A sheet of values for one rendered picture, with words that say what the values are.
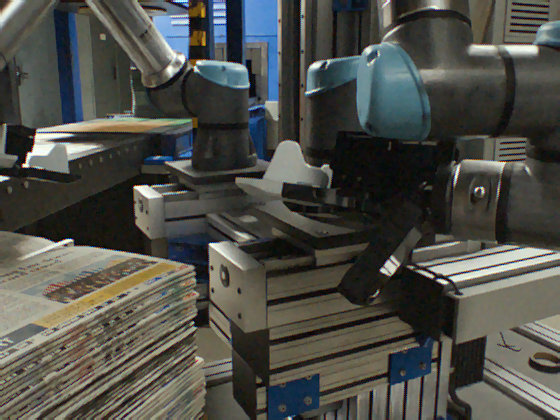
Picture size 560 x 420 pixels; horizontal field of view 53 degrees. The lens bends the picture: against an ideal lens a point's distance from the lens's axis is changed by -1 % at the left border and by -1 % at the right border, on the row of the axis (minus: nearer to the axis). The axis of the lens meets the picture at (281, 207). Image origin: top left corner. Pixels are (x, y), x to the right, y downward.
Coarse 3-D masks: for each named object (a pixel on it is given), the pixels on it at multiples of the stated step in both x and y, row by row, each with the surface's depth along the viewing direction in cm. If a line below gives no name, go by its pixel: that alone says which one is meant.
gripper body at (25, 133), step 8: (0, 128) 80; (8, 128) 82; (16, 128) 83; (24, 128) 83; (32, 128) 86; (8, 136) 82; (16, 136) 84; (24, 136) 84; (32, 136) 85; (8, 144) 82; (16, 144) 83; (24, 144) 84; (32, 144) 85; (8, 152) 82; (16, 152) 83; (24, 152) 84; (32, 152) 85; (24, 160) 84; (8, 168) 82; (16, 168) 83; (8, 176) 83; (16, 176) 83
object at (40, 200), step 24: (120, 144) 183; (144, 144) 201; (72, 168) 151; (96, 168) 165; (120, 168) 182; (0, 192) 120; (24, 192) 129; (48, 192) 139; (72, 192) 151; (96, 192) 165; (24, 216) 129
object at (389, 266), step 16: (400, 208) 53; (416, 208) 52; (384, 224) 53; (400, 224) 52; (416, 224) 52; (384, 240) 53; (400, 240) 52; (416, 240) 55; (368, 256) 53; (384, 256) 52; (400, 256) 55; (352, 272) 53; (368, 272) 53; (384, 272) 54; (352, 288) 53; (368, 288) 53; (368, 304) 56
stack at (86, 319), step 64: (0, 256) 61; (64, 256) 61; (128, 256) 61; (0, 320) 45; (64, 320) 45; (128, 320) 50; (0, 384) 38; (64, 384) 44; (128, 384) 51; (192, 384) 60
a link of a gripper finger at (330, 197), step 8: (288, 184) 54; (296, 184) 54; (288, 192) 54; (296, 192) 54; (304, 192) 53; (312, 192) 53; (320, 192) 53; (328, 192) 53; (336, 192) 53; (344, 192) 53; (296, 200) 54; (304, 200) 53; (312, 200) 53; (320, 200) 53; (328, 200) 53; (336, 200) 53; (344, 200) 53; (352, 200) 53; (352, 208) 53
